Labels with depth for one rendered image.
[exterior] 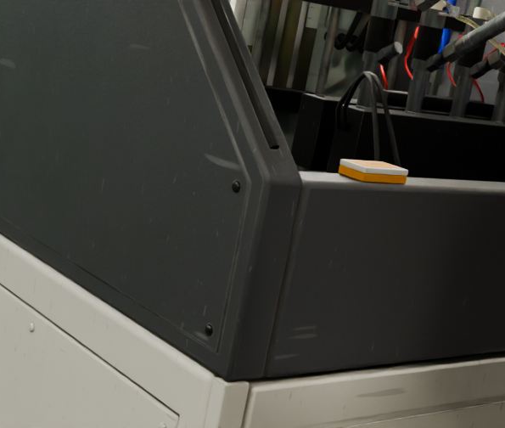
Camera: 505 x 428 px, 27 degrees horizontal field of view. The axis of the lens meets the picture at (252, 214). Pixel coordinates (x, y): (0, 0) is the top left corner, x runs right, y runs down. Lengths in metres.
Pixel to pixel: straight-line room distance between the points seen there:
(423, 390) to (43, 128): 0.43
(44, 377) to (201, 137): 0.33
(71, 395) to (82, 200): 0.18
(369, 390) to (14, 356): 0.37
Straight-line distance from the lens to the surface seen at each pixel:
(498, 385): 1.07
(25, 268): 1.07
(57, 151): 1.02
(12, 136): 1.10
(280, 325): 0.82
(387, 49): 1.17
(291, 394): 0.86
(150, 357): 0.89
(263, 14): 1.33
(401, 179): 0.88
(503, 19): 1.17
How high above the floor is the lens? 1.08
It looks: 12 degrees down
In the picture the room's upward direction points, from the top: 11 degrees clockwise
